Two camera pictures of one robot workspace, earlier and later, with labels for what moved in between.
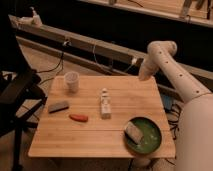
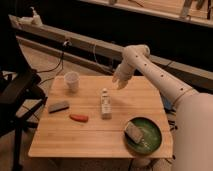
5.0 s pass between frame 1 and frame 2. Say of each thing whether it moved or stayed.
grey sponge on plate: stayed
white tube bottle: stayed
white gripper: moved
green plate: stayed
